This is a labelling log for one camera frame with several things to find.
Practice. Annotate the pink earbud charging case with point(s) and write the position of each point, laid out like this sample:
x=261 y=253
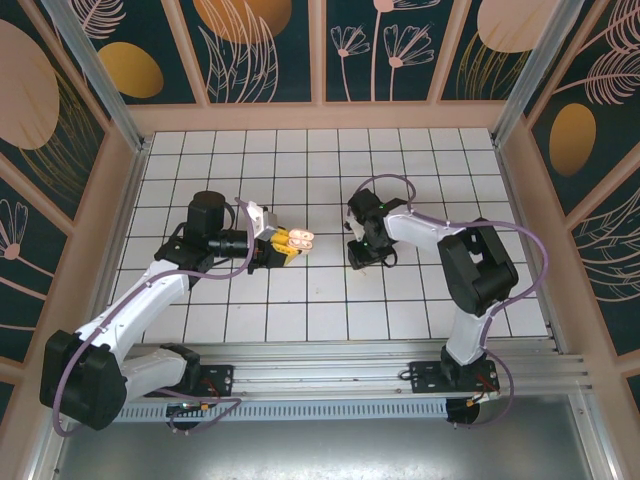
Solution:
x=302 y=239

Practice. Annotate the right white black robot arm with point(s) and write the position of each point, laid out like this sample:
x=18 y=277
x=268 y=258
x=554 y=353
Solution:
x=420 y=232

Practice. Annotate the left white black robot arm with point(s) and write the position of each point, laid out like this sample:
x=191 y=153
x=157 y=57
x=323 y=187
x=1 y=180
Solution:
x=140 y=305

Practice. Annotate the grey metal sheet plate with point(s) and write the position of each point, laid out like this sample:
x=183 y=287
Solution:
x=320 y=450

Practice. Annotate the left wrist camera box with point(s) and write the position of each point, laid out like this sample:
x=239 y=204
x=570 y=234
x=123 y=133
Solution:
x=260 y=220

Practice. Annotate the aluminium table edge rail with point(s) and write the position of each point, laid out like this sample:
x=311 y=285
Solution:
x=124 y=220
x=527 y=240

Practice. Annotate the aluminium base extrusion rail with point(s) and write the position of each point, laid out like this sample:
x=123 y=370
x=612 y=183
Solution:
x=320 y=370

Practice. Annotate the aluminium corner post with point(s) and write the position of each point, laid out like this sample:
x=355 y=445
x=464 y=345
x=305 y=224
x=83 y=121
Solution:
x=522 y=80
x=102 y=75

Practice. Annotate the aluminium frame beam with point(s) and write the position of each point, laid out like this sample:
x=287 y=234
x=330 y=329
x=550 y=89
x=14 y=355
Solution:
x=45 y=455
x=597 y=440

